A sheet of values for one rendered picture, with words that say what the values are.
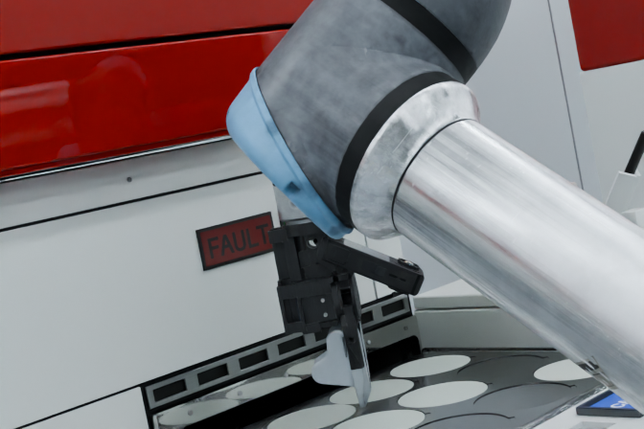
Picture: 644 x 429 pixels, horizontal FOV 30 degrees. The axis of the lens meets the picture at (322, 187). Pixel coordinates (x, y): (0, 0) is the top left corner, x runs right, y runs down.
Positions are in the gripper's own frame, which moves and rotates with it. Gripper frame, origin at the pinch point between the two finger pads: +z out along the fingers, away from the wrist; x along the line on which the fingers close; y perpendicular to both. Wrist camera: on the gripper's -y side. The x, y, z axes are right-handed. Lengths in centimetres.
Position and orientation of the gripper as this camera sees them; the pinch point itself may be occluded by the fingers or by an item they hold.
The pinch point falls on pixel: (367, 394)
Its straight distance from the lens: 133.6
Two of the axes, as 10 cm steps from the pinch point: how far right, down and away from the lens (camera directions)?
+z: 1.9, 9.8, 0.5
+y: -9.8, 1.8, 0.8
